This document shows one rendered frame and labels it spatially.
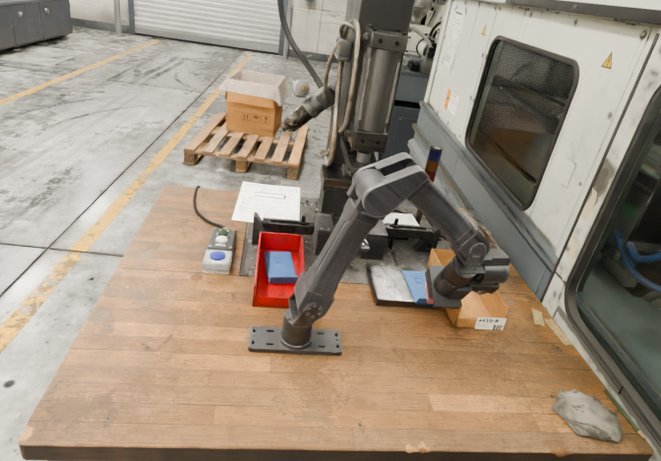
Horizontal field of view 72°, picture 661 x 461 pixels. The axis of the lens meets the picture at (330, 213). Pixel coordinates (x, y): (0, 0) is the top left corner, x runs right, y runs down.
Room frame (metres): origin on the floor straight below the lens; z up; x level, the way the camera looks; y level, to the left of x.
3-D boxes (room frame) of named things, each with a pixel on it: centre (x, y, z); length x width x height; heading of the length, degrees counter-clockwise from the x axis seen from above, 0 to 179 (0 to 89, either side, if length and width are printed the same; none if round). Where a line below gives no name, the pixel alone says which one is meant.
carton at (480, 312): (1.02, -0.38, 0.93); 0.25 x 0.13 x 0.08; 9
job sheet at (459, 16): (2.79, -0.53, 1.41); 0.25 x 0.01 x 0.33; 5
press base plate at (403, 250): (1.25, -0.08, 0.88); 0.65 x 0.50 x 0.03; 99
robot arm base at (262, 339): (0.75, 0.03, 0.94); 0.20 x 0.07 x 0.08; 99
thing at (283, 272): (1.01, 0.11, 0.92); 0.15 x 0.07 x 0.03; 16
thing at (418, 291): (1.00, -0.27, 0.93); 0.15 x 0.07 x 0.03; 11
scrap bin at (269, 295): (0.98, 0.11, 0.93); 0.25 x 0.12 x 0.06; 9
